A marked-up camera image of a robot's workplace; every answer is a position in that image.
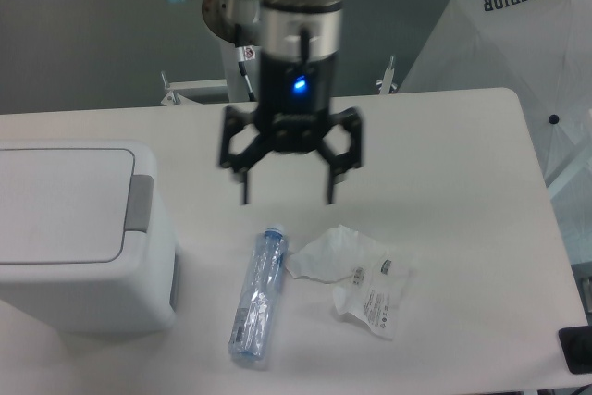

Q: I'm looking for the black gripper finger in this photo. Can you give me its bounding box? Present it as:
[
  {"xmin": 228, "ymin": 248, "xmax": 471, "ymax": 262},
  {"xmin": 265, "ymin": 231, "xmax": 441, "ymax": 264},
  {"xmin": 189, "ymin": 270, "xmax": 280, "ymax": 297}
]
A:
[
  {"xmin": 218, "ymin": 105, "xmax": 273, "ymax": 205},
  {"xmin": 314, "ymin": 107, "xmax": 364, "ymax": 204}
]

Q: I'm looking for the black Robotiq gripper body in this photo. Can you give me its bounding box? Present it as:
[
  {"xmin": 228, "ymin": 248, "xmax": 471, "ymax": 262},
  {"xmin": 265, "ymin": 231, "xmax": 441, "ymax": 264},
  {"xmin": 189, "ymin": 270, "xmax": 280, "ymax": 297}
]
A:
[{"xmin": 252, "ymin": 53, "xmax": 337, "ymax": 154}]

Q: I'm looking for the white trash can lid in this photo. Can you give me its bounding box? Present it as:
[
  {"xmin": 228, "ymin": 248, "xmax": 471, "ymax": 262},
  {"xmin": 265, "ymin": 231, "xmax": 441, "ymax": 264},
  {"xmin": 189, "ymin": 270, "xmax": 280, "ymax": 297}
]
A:
[{"xmin": 1, "ymin": 149, "xmax": 134, "ymax": 265}]

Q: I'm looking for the grey trash can push button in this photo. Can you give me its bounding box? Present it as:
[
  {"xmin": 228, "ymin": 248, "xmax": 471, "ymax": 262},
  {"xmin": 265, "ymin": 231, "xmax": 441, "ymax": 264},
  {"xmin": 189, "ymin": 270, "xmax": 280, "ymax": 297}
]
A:
[{"xmin": 124, "ymin": 175, "xmax": 154, "ymax": 233}]

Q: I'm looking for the white trash can body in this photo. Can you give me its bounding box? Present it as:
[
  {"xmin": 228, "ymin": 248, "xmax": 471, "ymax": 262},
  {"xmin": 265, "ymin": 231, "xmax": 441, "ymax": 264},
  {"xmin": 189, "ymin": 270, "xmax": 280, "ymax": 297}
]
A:
[{"xmin": 1, "ymin": 140, "xmax": 179, "ymax": 334}]

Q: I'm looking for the crumpled white tissue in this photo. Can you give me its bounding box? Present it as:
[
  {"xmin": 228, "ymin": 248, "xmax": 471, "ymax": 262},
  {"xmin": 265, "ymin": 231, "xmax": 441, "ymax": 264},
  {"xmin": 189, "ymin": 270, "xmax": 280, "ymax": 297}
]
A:
[{"xmin": 285, "ymin": 226, "xmax": 385, "ymax": 283}]

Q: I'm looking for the clear printed plastic wrapper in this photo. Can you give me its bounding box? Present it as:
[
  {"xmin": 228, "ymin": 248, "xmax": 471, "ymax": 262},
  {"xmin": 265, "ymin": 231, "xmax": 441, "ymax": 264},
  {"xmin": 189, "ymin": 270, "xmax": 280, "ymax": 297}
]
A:
[{"xmin": 333, "ymin": 253, "xmax": 411, "ymax": 340}]

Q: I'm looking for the white Superior umbrella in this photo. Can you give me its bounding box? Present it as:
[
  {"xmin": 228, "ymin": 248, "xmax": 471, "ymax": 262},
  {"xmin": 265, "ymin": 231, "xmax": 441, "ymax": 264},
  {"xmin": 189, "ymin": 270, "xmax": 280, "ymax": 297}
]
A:
[{"xmin": 401, "ymin": 0, "xmax": 591, "ymax": 264}]

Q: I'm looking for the crushed clear plastic bottle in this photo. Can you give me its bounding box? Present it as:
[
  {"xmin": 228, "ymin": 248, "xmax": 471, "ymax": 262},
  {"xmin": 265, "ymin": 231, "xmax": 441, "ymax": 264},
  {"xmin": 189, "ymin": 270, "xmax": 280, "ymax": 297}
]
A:
[{"xmin": 228, "ymin": 224, "xmax": 288, "ymax": 362}]

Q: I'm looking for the black device at table edge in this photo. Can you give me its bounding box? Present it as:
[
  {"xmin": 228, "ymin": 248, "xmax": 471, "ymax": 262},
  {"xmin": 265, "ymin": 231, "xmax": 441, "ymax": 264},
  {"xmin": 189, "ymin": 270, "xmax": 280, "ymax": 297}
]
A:
[{"xmin": 558, "ymin": 326, "xmax": 591, "ymax": 375}]

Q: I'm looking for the white metal base frame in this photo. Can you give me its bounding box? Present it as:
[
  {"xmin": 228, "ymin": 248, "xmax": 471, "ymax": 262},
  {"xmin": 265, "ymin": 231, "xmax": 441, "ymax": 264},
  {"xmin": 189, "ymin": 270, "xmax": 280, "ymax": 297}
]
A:
[{"xmin": 160, "ymin": 54, "xmax": 399, "ymax": 106}]

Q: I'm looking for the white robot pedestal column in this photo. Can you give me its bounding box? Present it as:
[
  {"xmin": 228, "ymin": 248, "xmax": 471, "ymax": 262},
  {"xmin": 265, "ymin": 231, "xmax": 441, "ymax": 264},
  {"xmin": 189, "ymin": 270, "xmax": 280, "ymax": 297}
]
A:
[{"xmin": 219, "ymin": 40, "xmax": 261, "ymax": 103}]

